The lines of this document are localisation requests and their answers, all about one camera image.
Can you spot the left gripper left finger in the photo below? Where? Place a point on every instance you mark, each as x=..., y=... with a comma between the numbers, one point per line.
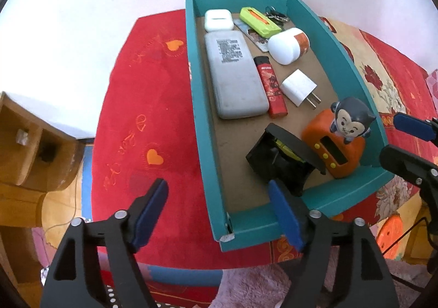
x=95, y=264

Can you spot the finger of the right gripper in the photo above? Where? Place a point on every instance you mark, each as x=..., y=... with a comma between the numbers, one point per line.
x=410, y=167
x=422, y=129

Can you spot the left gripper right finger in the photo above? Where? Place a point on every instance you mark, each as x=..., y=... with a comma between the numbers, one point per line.
x=362, y=277

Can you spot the orange timer with cat figure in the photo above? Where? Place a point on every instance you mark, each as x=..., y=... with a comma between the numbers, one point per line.
x=337, y=135

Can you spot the black folding phone stand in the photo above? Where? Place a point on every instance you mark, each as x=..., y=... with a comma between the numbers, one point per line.
x=281, y=156

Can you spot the white usb wall charger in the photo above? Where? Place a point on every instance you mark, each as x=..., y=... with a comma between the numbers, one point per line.
x=298, y=87

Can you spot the white pill bottle orange label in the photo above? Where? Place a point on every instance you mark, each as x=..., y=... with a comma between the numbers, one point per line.
x=288, y=46

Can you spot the black car key with keyring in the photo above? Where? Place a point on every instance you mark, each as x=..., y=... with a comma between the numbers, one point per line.
x=278, y=18

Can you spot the pink fluffy rug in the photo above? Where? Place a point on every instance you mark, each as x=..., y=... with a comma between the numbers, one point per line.
x=267, y=286

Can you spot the wooden bedside shelf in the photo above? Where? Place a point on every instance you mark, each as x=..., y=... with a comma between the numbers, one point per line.
x=36, y=159

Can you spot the red lighter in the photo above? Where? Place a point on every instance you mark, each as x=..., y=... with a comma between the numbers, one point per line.
x=277, y=105

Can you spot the teal cardboard tray box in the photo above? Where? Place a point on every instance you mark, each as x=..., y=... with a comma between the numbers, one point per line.
x=237, y=202

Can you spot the grey white power bank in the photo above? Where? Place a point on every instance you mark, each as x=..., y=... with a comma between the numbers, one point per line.
x=237, y=87

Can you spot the small printed card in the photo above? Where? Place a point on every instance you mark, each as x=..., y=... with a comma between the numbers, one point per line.
x=252, y=35

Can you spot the green orange utility knife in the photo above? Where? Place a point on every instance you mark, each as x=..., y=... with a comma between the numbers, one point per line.
x=259, y=22

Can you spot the white earbuds case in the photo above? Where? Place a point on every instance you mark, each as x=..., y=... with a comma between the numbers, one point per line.
x=218, y=20

